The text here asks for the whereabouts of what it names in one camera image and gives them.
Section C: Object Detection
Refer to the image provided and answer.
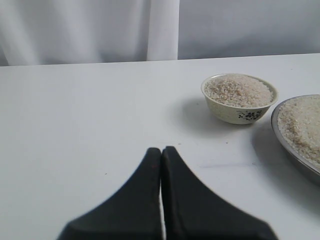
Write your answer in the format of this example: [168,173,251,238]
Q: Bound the rice in metal tray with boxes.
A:
[277,94,320,170]

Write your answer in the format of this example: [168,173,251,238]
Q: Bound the white rice grains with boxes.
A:
[204,74,274,108]

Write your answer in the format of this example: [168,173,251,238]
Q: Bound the round metal tray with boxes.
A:
[270,94,320,187]

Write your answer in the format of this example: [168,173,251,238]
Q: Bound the cream ceramic rice bowl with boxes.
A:
[201,73,278,125]

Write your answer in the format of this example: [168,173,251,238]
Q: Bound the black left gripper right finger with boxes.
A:
[161,146,277,240]

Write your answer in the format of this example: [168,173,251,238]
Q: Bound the white backdrop curtain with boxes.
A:
[0,0,320,66]

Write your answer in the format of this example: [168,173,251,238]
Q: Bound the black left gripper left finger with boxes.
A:
[58,147,163,240]

